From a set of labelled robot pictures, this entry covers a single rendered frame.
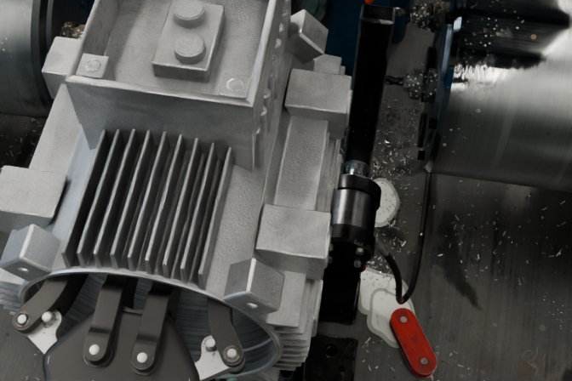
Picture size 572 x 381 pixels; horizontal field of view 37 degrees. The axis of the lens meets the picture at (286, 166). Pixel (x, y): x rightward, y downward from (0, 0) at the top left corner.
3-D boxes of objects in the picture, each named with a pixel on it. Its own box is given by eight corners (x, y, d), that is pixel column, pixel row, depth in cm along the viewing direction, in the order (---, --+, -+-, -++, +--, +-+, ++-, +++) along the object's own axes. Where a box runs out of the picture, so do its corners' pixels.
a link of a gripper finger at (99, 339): (122, 378, 47) (96, 375, 48) (162, 195, 52) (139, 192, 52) (107, 363, 44) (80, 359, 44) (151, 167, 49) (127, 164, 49)
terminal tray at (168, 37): (134, 6, 57) (118, -78, 51) (292, 26, 56) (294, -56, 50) (83, 155, 51) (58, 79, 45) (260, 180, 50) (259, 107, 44)
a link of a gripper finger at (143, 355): (123, 366, 44) (150, 371, 44) (176, 171, 48) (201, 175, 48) (136, 381, 47) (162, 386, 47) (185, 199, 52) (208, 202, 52)
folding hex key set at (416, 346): (384, 318, 106) (386, 312, 104) (408, 309, 107) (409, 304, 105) (415, 383, 102) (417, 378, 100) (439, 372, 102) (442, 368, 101)
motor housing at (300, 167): (110, 128, 70) (62, -43, 54) (340, 161, 69) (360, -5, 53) (33, 361, 60) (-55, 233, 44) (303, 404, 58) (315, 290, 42)
